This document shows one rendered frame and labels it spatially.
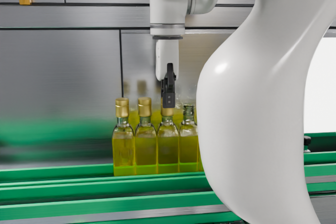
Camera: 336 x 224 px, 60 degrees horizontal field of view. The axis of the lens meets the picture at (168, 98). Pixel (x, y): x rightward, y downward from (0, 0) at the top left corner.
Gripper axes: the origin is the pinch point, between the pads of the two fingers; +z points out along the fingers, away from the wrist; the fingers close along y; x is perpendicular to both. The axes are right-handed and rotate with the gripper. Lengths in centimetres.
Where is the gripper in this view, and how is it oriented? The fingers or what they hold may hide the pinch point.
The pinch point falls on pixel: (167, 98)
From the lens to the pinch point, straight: 74.9
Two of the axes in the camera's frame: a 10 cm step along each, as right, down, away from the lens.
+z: 0.0, 9.7, 2.5
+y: 1.1, 2.5, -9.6
